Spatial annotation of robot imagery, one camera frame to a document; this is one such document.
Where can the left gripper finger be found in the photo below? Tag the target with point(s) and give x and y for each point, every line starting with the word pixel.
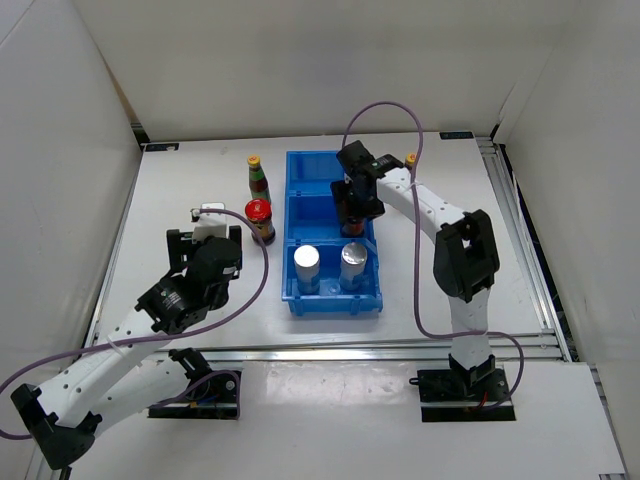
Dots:
pixel 235 236
pixel 179 247

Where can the aluminium front rail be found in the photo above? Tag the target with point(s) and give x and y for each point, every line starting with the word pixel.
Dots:
pixel 544 346

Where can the aluminium right rail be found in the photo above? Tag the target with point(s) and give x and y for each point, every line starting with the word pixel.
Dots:
pixel 528 250

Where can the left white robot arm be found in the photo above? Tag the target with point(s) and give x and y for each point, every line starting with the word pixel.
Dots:
pixel 111 381

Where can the blue storage bin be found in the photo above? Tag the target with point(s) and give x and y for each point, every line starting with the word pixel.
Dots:
pixel 330 297
pixel 312 219
pixel 312 172

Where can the blue middle storage bin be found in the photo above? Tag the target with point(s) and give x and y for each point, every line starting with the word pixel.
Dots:
pixel 312 219

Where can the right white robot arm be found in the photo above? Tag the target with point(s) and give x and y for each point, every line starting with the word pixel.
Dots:
pixel 465 252

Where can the aluminium rail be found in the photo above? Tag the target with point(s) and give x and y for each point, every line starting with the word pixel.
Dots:
pixel 528 250
pixel 38 469
pixel 544 346

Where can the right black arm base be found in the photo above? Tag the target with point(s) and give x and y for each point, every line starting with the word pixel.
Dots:
pixel 444 399

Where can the aluminium left rail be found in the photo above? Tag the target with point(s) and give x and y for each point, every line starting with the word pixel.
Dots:
pixel 38 469

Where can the blue near storage bin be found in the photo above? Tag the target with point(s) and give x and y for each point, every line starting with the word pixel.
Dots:
pixel 330 297

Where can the silver-lid bead jar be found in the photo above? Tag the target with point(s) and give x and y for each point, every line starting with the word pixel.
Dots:
pixel 307 266
pixel 353 257

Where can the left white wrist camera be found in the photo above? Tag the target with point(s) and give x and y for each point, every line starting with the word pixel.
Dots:
pixel 208 224

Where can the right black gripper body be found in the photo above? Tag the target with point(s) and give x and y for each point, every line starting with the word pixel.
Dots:
pixel 359 201

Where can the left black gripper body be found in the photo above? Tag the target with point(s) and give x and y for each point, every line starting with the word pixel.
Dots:
pixel 187 247

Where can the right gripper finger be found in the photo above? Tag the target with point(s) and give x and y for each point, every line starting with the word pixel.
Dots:
pixel 341 194
pixel 372 208

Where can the blue far storage bin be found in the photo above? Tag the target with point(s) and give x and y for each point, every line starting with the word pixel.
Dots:
pixel 312 172

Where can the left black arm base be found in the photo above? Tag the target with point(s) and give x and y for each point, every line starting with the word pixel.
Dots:
pixel 213 393

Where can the yellow-capped sauce bottle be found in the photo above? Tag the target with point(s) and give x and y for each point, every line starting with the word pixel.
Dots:
pixel 410 161
pixel 258 183

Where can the red-lid chili jar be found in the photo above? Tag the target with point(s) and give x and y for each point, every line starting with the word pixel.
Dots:
pixel 259 213
pixel 353 227

